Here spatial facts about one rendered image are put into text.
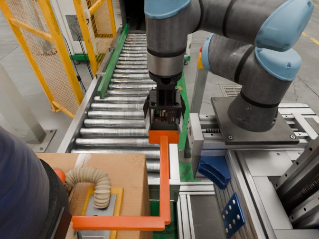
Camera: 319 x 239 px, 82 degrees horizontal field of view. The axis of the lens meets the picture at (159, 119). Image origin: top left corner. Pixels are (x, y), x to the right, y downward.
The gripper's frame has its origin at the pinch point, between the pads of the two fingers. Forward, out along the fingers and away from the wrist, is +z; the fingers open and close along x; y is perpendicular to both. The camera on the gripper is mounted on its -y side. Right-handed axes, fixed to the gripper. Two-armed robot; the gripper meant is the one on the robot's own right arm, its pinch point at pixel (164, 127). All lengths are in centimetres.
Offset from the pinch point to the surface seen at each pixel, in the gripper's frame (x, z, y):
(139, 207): -6.5, 13.1, 17.9
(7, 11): -125, 2, -130
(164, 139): 0.2, -0.9, 5.4
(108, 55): -56, 48, -151
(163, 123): -0.1, -2.4, 0.7
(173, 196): 7, 60, -6
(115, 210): -12.7, 11.3, 19.2
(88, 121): -52, 53, -56
